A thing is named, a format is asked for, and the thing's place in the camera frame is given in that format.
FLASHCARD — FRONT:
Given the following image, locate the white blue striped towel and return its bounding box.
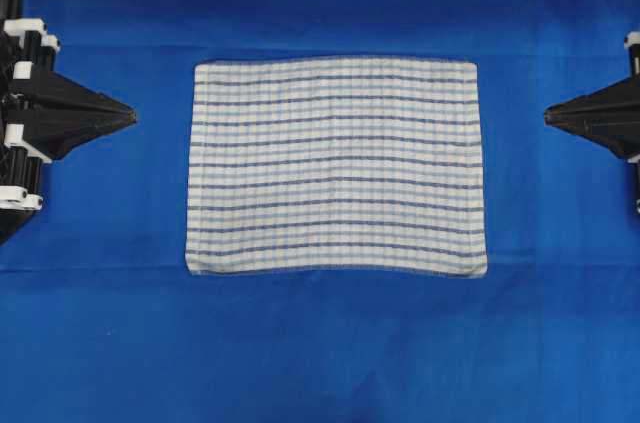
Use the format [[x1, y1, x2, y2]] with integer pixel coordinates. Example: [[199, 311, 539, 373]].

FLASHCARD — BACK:
[[185, 55, 488, 277]]

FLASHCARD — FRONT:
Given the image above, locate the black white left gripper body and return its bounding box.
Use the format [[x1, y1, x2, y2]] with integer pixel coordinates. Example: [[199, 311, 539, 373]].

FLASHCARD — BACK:
[[1, 18, 60, 243]]

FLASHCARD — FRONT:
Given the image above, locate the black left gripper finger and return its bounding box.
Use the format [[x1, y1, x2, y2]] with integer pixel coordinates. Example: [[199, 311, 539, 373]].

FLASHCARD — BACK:
[[14, 116, 137, 162], [9, 67, 137, 119]]

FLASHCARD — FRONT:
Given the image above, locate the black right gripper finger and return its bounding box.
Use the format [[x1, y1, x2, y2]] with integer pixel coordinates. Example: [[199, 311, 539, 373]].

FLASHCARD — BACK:
[[545, 119, 639, 160], [544, 76, 639, 121]]

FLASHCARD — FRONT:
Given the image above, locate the blue table cloth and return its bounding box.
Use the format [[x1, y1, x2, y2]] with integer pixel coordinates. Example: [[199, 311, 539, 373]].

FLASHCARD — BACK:
[[1, 0, 639, 422]]

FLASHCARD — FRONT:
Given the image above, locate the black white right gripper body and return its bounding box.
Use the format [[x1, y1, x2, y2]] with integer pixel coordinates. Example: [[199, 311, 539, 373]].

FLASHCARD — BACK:
[[622, 30, 640, 216]]

